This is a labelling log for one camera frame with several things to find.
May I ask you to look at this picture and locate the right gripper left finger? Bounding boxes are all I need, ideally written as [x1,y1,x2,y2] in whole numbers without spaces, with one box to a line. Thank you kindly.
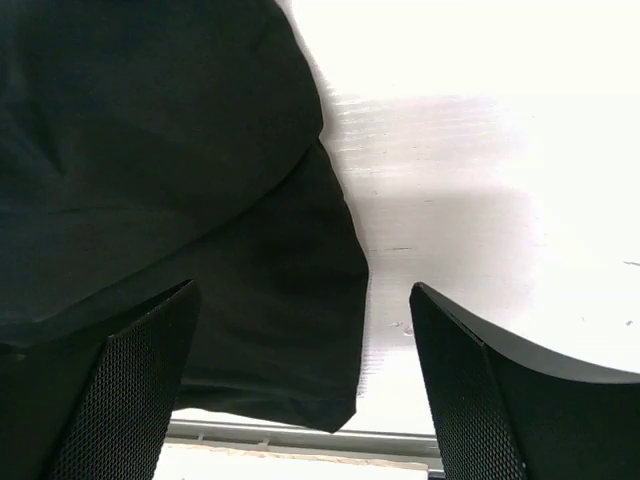
[1,281,201,479]

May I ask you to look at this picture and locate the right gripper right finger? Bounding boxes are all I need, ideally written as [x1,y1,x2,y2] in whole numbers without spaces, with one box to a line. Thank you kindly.
[409,283,639,480]

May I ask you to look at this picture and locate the black trousers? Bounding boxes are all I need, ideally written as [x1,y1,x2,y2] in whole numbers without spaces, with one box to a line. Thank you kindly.
[1,1,369,432]

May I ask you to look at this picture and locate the front aluminium frame rail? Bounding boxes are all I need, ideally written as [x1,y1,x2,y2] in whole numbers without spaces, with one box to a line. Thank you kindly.
[167,419,444,477]

